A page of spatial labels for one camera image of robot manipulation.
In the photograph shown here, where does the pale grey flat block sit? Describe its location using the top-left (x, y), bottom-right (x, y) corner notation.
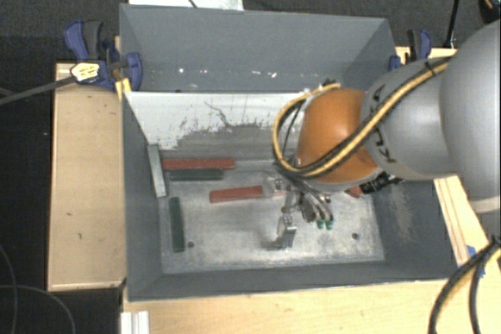
top-left (147, 144), bottom-right (169, 199)

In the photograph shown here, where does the grey metal bin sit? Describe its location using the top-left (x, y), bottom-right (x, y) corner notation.
top-left (118, 2), bottom-right (460, 302)

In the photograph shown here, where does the black cylinder on white bracket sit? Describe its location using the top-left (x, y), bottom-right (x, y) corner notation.
top-left (359, 174), bottom-right (402, 195)

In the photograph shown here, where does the pale wood flat board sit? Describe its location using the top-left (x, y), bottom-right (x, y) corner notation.
top-left (47, 62), bottom-right (128, 292)

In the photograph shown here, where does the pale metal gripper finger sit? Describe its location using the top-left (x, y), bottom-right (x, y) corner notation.
top-left (272, 215), bottom-right (287, 250)
top-left (284, 215), bottom-right (297, 248)

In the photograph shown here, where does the dark green flat block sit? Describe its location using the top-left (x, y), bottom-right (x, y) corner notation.
top-left (168, 168), bottom-right (225, 182)
top-left (168, 196), bottom-right (186, 253)

